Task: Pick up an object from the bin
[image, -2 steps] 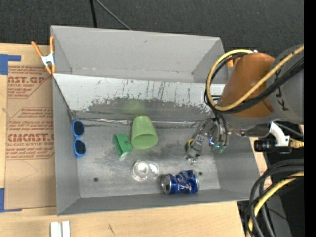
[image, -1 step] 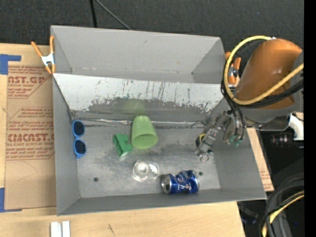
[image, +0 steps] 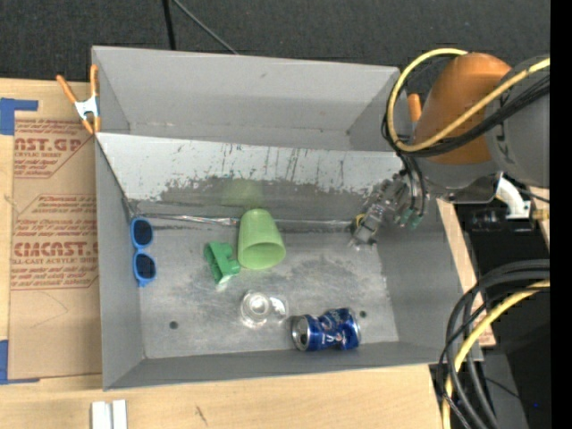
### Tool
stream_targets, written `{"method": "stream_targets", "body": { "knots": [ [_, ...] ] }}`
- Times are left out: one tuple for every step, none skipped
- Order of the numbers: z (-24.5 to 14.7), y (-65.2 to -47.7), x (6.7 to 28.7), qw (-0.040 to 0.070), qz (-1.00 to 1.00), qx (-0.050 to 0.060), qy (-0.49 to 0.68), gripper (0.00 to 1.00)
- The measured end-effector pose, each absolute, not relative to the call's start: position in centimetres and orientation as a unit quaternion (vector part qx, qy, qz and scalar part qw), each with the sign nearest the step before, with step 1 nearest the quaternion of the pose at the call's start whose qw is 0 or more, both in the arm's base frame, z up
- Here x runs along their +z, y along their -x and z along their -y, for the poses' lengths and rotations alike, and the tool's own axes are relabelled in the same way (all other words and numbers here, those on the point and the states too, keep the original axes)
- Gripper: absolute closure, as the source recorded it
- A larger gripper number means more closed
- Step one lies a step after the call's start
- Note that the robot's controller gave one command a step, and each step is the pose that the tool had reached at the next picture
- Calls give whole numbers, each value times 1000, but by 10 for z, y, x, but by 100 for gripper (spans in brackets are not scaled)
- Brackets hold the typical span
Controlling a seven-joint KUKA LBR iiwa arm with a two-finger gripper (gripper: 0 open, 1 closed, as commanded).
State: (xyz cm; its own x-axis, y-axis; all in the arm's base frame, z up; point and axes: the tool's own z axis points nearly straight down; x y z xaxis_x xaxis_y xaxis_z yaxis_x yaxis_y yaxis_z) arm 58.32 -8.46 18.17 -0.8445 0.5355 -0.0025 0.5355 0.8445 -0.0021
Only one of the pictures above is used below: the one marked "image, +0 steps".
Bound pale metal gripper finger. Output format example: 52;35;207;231
349;213;374;246
358;223;382;251

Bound grey metal bin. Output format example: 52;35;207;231
90;46;486;391

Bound light green plastic cup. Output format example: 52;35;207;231
236;208;288;271

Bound crushed blue drink can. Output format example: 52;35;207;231
290;307;363;353

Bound clear glass thing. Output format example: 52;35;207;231
239;289;290;329

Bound green plastic toy piece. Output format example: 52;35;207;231
203;240;242;286

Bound blue sunglasses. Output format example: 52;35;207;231
129;216;159;289

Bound brown cardboard board, red print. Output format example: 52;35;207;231
0;77;105;386

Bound black cylinder on white bracket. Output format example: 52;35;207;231
472;174;551;232

